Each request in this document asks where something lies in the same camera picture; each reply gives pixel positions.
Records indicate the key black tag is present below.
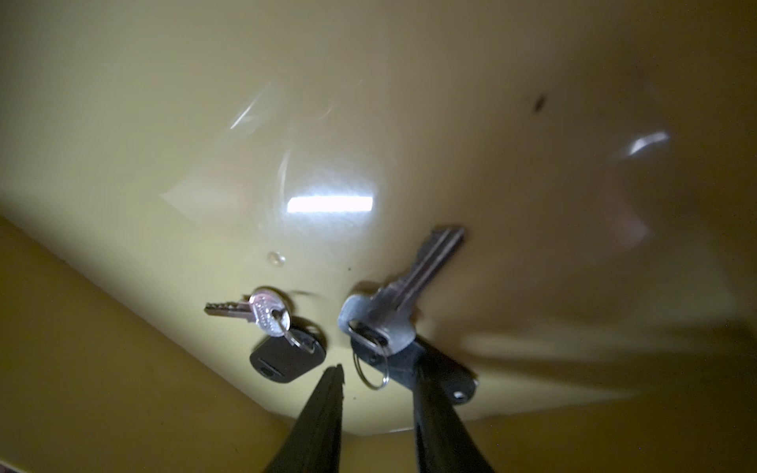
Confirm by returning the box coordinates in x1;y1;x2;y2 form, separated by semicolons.
203;288;327;384
337;225;478;406

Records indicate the yellow bottom drawer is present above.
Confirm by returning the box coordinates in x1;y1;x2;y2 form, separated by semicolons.
1;1;756;472

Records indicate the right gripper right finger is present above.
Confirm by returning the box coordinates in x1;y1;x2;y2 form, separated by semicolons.
412;361;494;473

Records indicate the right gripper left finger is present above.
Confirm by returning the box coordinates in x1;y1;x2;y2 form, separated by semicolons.
264;365;344;473

